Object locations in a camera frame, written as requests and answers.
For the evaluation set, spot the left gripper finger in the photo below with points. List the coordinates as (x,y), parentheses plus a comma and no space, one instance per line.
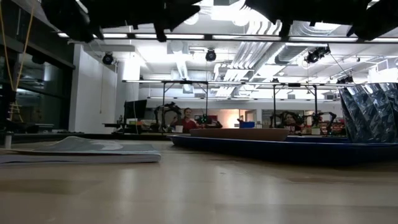
(183,11)

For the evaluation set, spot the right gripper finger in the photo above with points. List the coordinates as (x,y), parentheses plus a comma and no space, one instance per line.
(264,7)

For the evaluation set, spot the blue faceted container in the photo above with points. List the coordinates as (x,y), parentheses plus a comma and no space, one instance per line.
(370,115)

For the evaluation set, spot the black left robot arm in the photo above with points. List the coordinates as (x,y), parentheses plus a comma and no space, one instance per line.
(71,18)

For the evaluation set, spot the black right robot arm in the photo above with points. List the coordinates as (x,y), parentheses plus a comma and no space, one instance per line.
(377,17)

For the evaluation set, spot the white paper cup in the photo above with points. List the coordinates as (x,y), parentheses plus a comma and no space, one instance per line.
(316,131)
(179,128)

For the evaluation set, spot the round brown plate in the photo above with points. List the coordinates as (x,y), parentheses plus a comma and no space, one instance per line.
(239,134)

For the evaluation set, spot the blue plastic tray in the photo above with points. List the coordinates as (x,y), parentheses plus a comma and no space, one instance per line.
(280,149)

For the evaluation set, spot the dark computer monitor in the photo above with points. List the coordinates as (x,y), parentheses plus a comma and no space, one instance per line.
(135,109)

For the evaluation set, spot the person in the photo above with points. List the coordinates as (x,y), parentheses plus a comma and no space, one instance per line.
(188,123)
(290,123)

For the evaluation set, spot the blue storage bin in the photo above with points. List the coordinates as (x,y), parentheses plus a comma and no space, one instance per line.
(247,124)

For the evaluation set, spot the small white cylinder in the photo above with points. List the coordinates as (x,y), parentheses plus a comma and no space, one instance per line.
(8,140)

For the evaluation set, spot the black overhead frame rail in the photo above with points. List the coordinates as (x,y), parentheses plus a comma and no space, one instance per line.
(236,38)

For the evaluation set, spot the hanging black camera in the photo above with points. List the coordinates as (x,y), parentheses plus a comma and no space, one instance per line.
(107,58)
(211,55)
(316,55)

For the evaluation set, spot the black workstation frame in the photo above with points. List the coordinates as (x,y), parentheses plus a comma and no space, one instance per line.
(295,85)
(185,82)

